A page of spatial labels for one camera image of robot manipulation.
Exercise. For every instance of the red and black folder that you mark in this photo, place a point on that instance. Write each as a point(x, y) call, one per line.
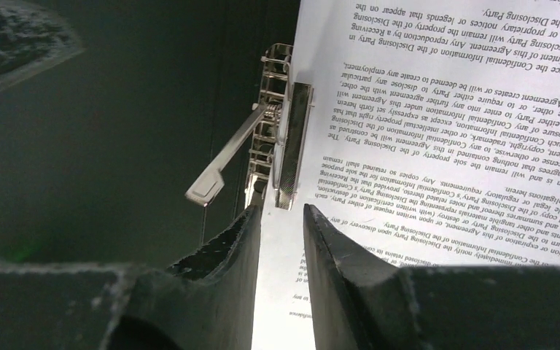
point(96, 153)

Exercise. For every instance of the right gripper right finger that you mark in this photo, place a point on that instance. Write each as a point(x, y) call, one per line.
point(359, 301)

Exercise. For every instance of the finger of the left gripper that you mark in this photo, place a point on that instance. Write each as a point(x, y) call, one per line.
point(32, 39)

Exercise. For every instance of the silver folder clip mechanism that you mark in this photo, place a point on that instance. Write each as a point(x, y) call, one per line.
point(276, 129)

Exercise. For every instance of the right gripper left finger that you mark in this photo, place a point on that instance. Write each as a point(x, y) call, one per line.
point(203, 301)

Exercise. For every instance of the printed white paper sheets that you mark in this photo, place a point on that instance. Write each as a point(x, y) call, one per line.
point(433, 138)

